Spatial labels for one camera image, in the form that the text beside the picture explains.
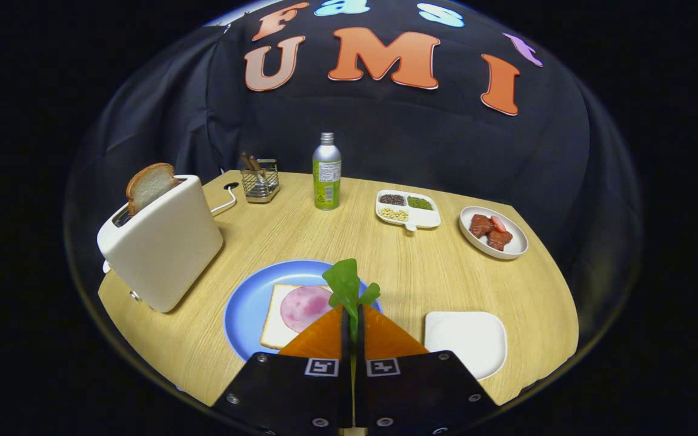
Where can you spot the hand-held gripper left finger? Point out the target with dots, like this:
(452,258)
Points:
(288,387)

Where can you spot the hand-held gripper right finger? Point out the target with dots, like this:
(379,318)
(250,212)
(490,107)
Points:
(422,387)

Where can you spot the green lettuce leaf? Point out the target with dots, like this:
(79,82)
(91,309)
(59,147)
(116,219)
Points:
(343,281)

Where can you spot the toasted bread slice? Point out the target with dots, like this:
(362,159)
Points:
(149,184)

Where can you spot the white sandwich bread slice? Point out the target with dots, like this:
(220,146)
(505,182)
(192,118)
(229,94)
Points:
(273,327)

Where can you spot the white square plate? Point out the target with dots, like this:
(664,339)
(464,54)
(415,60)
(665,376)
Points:
(464,339)

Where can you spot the pink ham slice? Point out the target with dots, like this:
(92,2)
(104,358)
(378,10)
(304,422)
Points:
(303,306)

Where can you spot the blue round plate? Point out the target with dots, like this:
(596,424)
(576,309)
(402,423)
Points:
(246,309)

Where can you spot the brown meat piece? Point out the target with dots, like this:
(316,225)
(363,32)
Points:
(499,240)
(480,225)

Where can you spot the white divided dish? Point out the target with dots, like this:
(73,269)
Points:
(425,217)

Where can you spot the white round plate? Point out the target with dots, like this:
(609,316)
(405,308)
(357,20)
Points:
(516,243)

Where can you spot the pile of yellow soybeans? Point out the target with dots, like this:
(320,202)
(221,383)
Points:
(394,214)

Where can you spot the small red food piece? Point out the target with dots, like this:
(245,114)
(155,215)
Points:
(498,224)

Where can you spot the white toaster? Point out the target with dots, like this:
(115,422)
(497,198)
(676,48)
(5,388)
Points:
(161,254)

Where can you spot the pile of green beans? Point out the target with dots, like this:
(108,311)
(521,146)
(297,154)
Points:
(420,203)

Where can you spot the pile of dark beans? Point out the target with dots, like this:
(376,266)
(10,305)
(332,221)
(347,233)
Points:
(392,199)

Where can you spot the metal bottle green label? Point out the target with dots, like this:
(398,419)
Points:
(326,181)

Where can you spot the brown utensils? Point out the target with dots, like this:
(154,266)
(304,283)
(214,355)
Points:
(249,162)

